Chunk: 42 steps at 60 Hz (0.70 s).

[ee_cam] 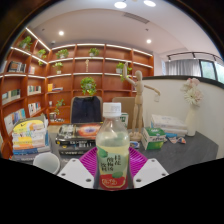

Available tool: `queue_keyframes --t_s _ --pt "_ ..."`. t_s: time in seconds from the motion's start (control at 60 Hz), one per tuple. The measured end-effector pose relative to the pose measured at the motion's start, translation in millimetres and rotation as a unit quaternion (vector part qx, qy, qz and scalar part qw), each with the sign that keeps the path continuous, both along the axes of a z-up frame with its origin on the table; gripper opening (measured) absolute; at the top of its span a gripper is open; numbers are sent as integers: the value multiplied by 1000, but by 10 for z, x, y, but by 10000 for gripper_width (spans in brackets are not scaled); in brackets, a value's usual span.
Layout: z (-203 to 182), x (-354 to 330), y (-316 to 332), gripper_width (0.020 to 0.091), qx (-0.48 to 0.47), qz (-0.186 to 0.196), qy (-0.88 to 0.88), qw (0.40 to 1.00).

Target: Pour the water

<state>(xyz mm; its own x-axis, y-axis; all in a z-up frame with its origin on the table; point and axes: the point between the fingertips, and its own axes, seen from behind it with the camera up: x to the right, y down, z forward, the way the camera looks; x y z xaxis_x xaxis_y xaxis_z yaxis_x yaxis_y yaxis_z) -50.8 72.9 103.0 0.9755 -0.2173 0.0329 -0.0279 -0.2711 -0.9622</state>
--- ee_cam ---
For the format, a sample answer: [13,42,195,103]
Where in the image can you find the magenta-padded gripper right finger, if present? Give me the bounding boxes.
[129,146,169,190]

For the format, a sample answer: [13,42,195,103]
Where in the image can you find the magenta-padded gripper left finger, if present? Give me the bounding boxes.
[57,146,99,190]

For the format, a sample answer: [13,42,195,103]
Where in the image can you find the clear drink bottle white cap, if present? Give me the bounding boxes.
[95,102,131,191]

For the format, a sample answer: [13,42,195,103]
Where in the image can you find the white triangle-patterned mug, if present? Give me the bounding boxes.
[32,151,62,175]

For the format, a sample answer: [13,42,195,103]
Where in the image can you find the green white box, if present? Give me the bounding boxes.
[140,126,167,151]

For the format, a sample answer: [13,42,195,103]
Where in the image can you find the stack of dark books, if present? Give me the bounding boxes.
[54,122,104,156]

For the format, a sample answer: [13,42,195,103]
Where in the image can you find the tall white green carton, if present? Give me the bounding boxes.
[119,112,130,130]

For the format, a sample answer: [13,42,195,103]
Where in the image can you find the stack of colourful books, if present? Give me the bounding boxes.
[11,114,51,158]

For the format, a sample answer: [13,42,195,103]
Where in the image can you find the chair with dark jacket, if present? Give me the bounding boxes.
[69,95,104,125]

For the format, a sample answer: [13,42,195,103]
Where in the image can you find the white vase with flowers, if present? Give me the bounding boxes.
[180,77,204,138]

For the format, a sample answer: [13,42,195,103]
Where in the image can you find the beige chair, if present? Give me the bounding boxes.
[111,96,136,129]

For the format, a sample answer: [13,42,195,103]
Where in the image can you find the wooden artist mannequin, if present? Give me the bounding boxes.
[122,63,162,143]

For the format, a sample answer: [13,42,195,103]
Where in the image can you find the grey window curtain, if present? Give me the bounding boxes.
[165,59,202,78]

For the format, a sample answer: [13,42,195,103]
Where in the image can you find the orange wooden shelf unit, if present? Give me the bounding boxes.
[0,26,155,159]

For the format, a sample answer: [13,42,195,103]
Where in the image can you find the window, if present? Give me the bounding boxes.
[199,59,224,84]

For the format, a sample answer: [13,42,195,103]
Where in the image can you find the ceiling lights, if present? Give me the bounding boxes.
[56,0,158,46]

